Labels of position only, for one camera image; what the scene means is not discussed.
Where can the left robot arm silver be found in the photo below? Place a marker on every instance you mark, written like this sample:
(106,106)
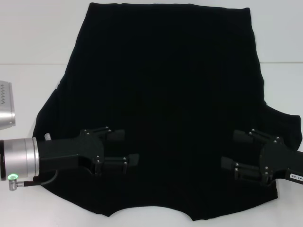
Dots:
(23,156)

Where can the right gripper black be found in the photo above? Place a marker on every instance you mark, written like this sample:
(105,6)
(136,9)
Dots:
(279,160)

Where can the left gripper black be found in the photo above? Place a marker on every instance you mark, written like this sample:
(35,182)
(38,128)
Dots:
(71,151)

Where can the silver round connector plug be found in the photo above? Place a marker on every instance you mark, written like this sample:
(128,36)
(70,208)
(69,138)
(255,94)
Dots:
(48,137)

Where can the black t-shirt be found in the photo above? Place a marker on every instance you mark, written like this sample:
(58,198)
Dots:
(165,82)

